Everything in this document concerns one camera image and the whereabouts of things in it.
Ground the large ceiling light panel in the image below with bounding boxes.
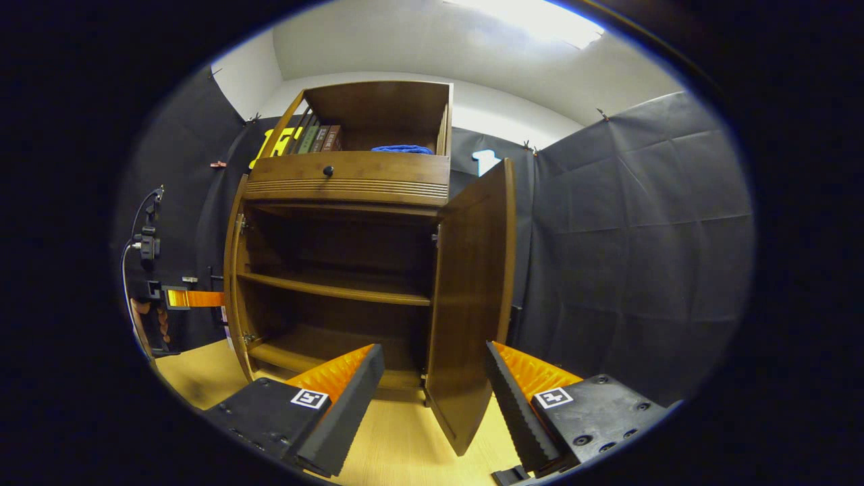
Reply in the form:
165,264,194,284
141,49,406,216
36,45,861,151
442,0,605,49

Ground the wooden drawer with black knob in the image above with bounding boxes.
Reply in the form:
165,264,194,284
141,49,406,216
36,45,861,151
243,151,452,207

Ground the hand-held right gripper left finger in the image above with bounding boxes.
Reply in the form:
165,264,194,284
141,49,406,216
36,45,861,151
202,343,387,479

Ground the wooden inner shelf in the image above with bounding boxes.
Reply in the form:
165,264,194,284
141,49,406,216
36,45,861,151
238,272,433,306

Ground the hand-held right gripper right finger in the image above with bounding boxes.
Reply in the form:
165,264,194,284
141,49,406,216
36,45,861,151
483,341,682,480

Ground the wooden shoe cabinet door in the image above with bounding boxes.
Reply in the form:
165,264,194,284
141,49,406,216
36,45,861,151
208,174,256,382
425,157,517,456

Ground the black backdrop cloth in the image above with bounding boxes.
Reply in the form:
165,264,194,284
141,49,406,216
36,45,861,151
115,67,755,406

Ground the wooden double-door shoe cabinet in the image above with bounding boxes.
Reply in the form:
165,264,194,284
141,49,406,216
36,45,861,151
223,81,517,456

